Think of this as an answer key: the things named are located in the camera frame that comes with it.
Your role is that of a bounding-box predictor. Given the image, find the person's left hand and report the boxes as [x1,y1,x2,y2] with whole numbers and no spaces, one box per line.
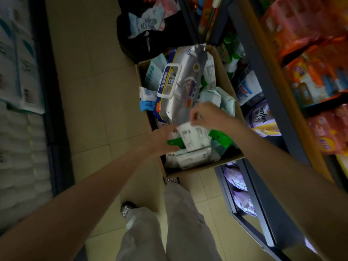
[145,124,182,158]

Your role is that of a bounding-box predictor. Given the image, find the person's right hand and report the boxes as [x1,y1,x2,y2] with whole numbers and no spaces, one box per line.
[189,101,245,135]

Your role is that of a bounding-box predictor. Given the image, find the white small wipes pack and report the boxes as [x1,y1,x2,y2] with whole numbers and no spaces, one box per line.
[176,121,212,153]

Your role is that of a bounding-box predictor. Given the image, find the cardboard box of wipes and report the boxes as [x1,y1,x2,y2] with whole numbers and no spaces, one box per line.
[138,45,237,170]

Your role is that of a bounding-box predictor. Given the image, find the brown cardboard box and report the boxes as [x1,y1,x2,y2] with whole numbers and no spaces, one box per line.
[135,45,245,179]

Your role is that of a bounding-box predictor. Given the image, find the navy kitchen wipes pack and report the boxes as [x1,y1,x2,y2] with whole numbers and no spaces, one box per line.
[152,43,209,126]

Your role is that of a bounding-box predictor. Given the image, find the dark metal shelf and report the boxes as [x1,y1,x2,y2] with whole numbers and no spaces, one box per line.
[0,0,75,237]

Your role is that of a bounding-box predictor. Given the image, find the person's right forearm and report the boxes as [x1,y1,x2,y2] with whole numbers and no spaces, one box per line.
[233,121,348,261]

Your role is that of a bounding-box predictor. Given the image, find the person's left forearm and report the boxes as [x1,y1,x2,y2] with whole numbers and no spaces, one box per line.
[0,145,153,261]

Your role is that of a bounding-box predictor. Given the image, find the person's left shoe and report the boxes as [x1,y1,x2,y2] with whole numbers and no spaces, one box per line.
[120,201,138,218]

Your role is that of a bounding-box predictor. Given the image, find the person's grey trousers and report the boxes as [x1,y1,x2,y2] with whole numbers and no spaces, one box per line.
[115,182,222,261]

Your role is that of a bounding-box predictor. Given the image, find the white blue detergent bag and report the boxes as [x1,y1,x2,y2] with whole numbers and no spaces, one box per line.
[235,69,264,107]

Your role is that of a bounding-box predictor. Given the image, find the purple yellow softener pack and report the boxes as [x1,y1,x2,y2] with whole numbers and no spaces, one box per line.
[244,99,283,138]

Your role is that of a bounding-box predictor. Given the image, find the green white bottles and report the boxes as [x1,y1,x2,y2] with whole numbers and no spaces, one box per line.
[217,31,245,79]

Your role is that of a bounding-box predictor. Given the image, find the purple refill bags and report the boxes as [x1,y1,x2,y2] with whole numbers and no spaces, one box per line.
[223,165,258,218]

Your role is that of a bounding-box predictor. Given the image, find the black plastic bag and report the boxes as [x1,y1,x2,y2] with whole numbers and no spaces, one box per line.
[116,0,194,65]

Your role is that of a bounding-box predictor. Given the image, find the row of orange yellow packs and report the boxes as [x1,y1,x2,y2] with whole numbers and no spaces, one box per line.
[190,0,222,43]

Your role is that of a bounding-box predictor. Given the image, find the stack of orange red packs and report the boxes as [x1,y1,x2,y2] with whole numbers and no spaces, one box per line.
[260,0,348,161]

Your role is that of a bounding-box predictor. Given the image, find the white teal printed pack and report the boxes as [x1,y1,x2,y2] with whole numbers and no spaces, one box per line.
[128,4,166,39]

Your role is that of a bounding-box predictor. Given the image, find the pink printed pack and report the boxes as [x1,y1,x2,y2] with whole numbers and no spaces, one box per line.
[156,0,181,18]

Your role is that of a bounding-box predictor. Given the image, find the stack of white roll packs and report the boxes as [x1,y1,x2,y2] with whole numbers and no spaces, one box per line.
[0,0,54,232]

